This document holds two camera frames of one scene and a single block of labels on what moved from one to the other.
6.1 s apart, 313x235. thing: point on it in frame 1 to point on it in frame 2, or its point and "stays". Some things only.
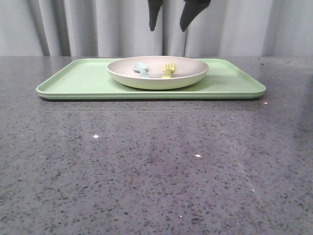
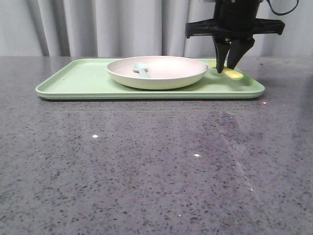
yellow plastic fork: x=169 y=68 to x=229 y=72
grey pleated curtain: x=238 y=28 stays
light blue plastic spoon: x=142 y=68 stays
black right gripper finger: x=154 y=8 to x=222 y=50
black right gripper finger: x=191 y=8 to x=237 y=48
